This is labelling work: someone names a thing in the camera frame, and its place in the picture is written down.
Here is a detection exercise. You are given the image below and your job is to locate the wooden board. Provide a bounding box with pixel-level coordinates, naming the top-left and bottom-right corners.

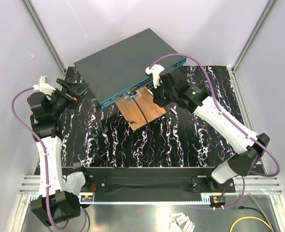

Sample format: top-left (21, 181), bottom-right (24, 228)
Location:
top-left (115, 87), bottom-right (166, 131)

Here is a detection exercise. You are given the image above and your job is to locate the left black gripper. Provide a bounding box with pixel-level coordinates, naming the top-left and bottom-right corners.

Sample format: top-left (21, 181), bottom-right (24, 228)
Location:
top-left (49, 78), bottom-right (90, 117)

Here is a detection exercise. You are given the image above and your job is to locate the pile of white modules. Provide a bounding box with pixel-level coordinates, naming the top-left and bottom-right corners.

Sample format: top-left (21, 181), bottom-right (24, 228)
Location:
top-left (168, 212), bottom-right (196, 232)

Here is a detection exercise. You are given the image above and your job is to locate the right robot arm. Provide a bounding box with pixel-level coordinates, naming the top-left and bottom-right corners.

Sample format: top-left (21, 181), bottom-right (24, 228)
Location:
top-left (150, 67), bottom-right (270, 192)

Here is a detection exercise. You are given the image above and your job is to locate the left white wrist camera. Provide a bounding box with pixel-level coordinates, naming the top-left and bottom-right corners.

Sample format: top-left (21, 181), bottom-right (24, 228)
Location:
top-left (33, 76), bottom-right (56, 96)

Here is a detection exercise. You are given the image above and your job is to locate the black braided fiber cable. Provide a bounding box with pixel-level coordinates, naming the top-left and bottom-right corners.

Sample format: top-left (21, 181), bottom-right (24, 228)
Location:
top-left (94, 93), bottom-right (155, 168)

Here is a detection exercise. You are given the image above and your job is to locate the yellow fiber cable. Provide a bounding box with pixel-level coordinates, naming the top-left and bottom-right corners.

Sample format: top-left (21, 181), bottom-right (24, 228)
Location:
top-left (230, 217), bottom-right (273, 232)

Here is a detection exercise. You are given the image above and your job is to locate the grey ethernet cable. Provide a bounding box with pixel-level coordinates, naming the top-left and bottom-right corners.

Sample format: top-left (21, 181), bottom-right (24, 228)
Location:
top-left (248, 195), bottom-right (282, 232)

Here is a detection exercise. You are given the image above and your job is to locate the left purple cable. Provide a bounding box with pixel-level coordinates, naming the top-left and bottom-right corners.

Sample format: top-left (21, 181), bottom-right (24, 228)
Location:
top-left (11, 87), bottom-right (89, 229)

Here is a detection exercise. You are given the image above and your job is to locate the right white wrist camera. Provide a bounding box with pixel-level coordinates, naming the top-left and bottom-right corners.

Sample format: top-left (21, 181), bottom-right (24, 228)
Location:
top-left (145, 64), bottom-right (165, 88)

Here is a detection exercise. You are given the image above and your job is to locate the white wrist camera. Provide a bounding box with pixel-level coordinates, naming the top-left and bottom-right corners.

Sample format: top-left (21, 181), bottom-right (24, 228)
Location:
top-left (33, 76), bottom-right (56, 96)
top-left (145, 64), bottom-right (165, 88)

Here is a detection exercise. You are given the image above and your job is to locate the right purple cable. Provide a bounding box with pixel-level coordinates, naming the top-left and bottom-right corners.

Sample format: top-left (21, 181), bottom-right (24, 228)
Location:
top-left (149, 53), bottom-right (281, 210)

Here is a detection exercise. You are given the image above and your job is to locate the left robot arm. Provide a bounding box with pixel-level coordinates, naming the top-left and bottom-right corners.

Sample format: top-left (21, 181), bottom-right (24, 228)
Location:
top-left (27, 76), bottom-right (92, 230)

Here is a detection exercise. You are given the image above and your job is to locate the purple cable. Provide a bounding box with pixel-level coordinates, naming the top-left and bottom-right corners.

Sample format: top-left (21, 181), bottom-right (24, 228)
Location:
top-left (11, 87), bottom-right (89, 229)
top-left (149, 53), bottom-right (281, 210)

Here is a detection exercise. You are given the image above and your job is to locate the black cable with plug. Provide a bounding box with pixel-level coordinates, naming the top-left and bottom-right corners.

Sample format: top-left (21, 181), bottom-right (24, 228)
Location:
top-left (238, 205), bottom-right (282, 232)

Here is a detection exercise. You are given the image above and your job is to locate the dark teal network switch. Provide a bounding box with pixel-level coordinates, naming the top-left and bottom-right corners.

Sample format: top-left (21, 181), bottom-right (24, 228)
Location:
top-left (74, 29), bottom-right (186, 109)

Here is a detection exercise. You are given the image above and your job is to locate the white slotted cable duct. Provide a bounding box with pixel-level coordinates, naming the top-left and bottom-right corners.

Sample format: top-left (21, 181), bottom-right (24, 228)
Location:
top-left (79, 195), bottom-right (94, 204)

